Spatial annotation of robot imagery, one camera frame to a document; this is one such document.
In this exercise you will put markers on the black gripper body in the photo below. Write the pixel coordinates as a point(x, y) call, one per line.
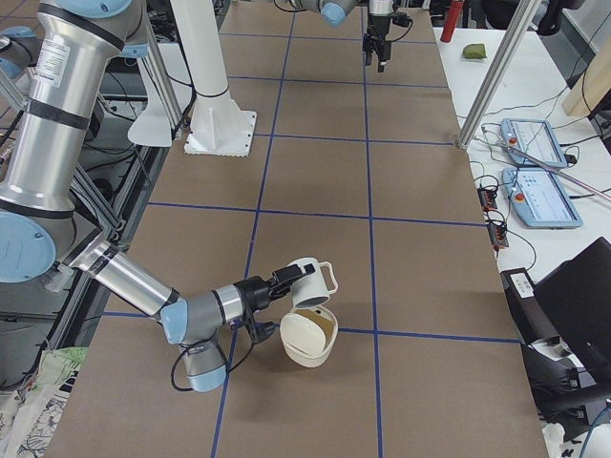
point(379, 25)
point(253, 289)

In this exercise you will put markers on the white HOME mug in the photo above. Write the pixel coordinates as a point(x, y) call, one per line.
point(311, 290)

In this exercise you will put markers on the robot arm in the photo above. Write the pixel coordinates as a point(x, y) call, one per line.
point(51, 211)
point(335, 13)

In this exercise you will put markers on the cream swing-lid bin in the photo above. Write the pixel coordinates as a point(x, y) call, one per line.
point(308, 335)

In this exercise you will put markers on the red bottle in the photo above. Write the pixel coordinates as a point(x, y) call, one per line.
point(454, 12)

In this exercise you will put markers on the green bean bag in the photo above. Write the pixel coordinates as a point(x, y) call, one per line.
point(474, 51)

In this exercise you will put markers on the upper teach pendant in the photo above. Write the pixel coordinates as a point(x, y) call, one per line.
point(533, 137)

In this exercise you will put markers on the teach pendant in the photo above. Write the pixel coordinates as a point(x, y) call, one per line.
point(539, 199)
point(533, 137)

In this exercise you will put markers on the upper black relay module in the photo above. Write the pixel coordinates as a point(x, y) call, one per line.
point(487, 199)

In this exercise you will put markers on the black relay module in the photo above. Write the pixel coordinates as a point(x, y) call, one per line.
point(498, 234)
point(487, 199)

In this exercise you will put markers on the metal grabber stick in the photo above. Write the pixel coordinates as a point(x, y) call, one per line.
point(554, 170)

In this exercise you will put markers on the lower black relay module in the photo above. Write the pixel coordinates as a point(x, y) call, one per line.
point(498, 234)

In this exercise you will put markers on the wooden board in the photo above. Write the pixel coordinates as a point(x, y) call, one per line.
point(592, 86)

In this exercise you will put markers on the lower teach pendant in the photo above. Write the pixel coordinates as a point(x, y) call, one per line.
point(539, 199)

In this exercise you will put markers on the black label printer box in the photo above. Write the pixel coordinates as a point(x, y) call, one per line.
point(519, 293)

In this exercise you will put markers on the patterned cloth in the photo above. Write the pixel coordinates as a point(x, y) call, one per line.
point(30, 416)

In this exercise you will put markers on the aluminium frame post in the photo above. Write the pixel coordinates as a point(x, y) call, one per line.
point(525, 12)

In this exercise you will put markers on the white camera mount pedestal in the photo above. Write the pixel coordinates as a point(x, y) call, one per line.
point(218, 126)

